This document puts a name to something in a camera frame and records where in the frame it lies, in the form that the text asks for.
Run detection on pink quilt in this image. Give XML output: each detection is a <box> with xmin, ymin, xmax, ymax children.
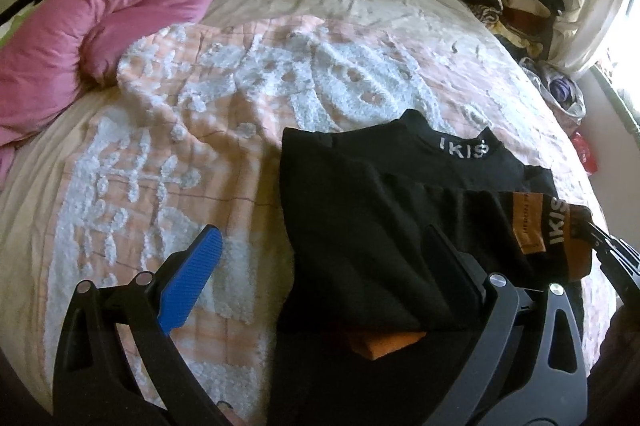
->
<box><xmin>0</xmin><ymin>0</ymin><xmax>248</xmax><ymax>179</ymax></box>

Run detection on black long-sleeved sweater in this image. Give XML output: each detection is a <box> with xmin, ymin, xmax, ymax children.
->
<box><xmin>267</xmin><ymin>108</ymin><xmax>596</xmax><ymax>426</ymax></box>

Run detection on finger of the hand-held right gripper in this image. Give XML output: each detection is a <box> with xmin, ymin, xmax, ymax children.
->
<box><xmin>580</xmin><ymin>215</ymin><xmax>640</xmax><ymax>264</ymax></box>
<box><xmin>592</xmin><ymin>246</ymin><xmax>640</xmax><ymax>304</ymax></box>

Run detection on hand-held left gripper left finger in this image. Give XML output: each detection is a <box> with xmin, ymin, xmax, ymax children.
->
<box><xmin>51</xmin><ymin>225</ymin><xmax>236</xmax><ymax>426</ymax></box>

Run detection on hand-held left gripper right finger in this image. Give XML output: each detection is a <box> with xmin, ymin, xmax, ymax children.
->
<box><xmin>415</xmin><ymin>223</ymin><xmax>588</xmax><ymax>426</ymax></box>

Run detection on window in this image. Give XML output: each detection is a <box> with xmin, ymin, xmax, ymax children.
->
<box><xmin>592</xmin><ymin>0</ymin><xmax>640</xmax><ymax>127</ymax></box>

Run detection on red plastic bag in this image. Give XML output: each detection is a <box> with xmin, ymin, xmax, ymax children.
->
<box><xmin>570</xmin><ymin>132</ymin><xmax>599</xmax><ymax>174</ymax></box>

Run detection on green window sill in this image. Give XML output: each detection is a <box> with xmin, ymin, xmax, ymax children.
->
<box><xmin>592</xmin><ymin>66</ymin><xmax>640</xmax><ymax>137</ymax></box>

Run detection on floral laundry basket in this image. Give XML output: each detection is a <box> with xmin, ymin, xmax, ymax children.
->
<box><xmin>520</xmin><ymin>58</ymin><xmax>587</xmax><ymax>137</ymax></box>

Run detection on pink tufted bedspread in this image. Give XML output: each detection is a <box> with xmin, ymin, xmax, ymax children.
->
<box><xmin>0</xmin><ymin>0</ymin><xmax>616</xmax><ymax>426</ymax></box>

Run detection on light green cloth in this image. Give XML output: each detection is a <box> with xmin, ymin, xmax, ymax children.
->
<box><xmin>0</xmin><ymin>16</ymin><xmax>26</xmax><ymax>51</ymax></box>

